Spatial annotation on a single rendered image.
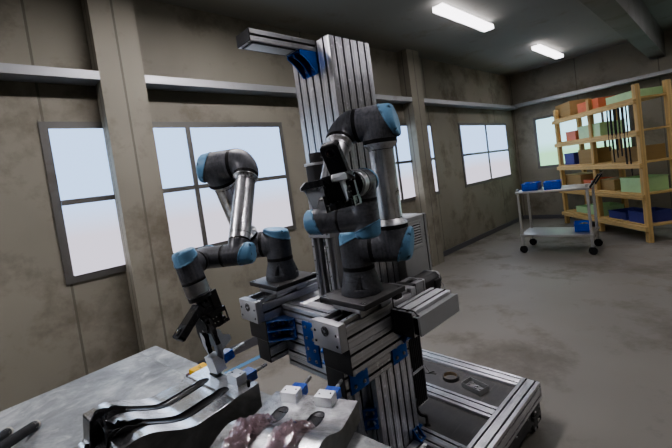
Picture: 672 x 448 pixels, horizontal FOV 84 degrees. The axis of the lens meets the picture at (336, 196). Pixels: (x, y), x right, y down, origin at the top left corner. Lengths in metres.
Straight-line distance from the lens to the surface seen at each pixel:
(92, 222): 3.19
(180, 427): 1.16
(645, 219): 6.58
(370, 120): 1.25
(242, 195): 1.39
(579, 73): 8.79
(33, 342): 3.27
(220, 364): 1.34
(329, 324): 1.27
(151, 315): 3.21
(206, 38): 3.84
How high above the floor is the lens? 1.46
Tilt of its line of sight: 3 degrees down
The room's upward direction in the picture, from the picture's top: 8 degrees counter-clockwise
